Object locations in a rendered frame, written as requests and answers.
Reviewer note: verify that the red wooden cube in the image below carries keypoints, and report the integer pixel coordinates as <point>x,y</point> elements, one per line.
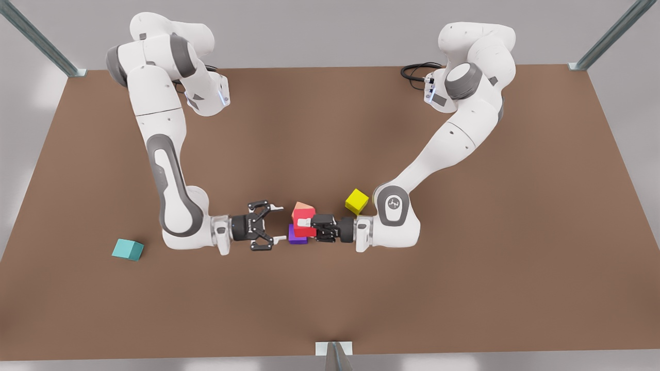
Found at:
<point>302,230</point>

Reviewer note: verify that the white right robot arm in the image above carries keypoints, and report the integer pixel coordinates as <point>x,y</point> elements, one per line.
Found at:
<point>157,103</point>

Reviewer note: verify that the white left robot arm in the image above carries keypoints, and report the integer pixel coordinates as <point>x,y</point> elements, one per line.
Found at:
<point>464,118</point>

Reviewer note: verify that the yellow wooden cube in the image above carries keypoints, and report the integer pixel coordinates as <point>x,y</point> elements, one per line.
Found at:
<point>357,201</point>

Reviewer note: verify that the teal wooden cube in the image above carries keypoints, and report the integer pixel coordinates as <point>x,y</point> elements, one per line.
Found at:
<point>127,250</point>

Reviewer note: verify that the salmon orange wooden block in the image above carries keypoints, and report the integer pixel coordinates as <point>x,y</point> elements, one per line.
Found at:
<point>303,207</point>

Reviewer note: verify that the purple wooden block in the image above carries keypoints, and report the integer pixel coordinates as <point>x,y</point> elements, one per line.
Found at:
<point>295,239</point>

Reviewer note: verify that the silver frame post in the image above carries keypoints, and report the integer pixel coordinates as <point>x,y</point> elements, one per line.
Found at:
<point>38,38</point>
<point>335,355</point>
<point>611,36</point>

